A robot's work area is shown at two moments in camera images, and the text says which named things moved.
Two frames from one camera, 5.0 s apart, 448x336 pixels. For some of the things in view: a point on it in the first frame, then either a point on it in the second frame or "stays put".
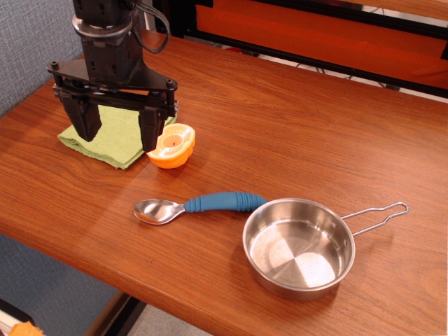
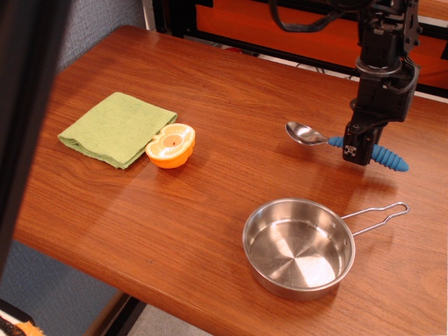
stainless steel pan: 299,249 stays put
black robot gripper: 113,73 to 386,95
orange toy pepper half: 174,146 stays put
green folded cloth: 117,143 stays put
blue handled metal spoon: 159,211 to 307,134
